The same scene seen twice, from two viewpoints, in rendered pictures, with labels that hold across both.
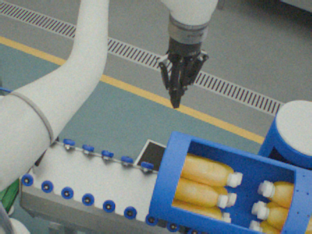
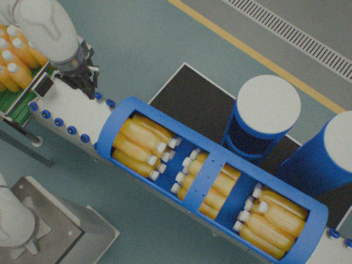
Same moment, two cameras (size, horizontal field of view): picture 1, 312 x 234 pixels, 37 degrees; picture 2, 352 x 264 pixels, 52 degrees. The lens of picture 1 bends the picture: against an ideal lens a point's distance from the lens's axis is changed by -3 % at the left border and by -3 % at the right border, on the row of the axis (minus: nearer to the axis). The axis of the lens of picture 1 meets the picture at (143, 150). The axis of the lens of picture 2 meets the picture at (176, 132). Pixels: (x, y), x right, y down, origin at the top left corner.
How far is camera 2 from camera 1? 0.75 m
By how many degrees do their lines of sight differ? 22
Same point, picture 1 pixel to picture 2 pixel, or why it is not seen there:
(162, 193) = (101, 147)
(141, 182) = not seen: hidden behind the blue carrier
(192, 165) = (130, 130)
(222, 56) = not seen: outside the picture
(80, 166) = (77, 100)
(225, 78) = (275, 11)
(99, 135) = (153, 50)
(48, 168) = (54, 97)
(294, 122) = (255, 97)
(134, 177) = not seen: hidden behind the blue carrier
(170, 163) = (109, 128)
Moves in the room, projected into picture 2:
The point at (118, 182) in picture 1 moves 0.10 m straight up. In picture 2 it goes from (100, 119) to (95, 111)
